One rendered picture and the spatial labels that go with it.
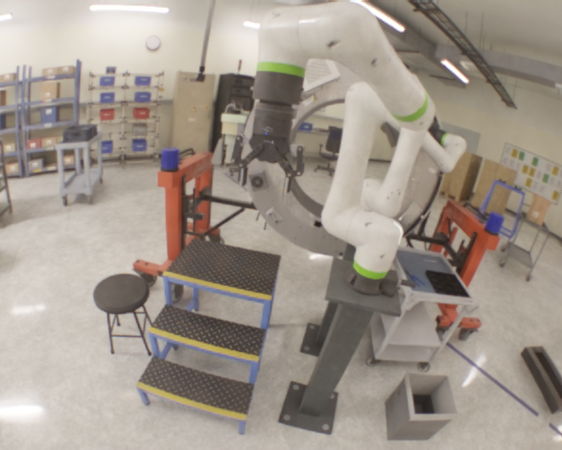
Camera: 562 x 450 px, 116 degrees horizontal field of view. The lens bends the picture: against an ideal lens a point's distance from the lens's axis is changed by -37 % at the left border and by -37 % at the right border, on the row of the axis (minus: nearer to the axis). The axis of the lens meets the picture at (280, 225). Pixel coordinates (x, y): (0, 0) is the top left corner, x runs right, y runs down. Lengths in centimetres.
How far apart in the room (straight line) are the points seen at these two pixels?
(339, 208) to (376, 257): 20
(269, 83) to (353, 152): 45
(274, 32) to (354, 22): 15
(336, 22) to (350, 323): 92
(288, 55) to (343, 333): 92
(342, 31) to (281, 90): 16
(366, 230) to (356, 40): 59
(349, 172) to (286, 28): 53
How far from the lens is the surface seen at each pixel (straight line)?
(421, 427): 165
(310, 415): 164
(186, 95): 596
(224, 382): 147
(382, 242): 86
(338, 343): 112
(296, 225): 196
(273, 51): 51
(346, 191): 89
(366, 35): 44
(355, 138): 86
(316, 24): 45
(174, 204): 194
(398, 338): 182
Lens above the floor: 145
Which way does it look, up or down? 25 degrees down
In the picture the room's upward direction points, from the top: 9 degrees clockwise
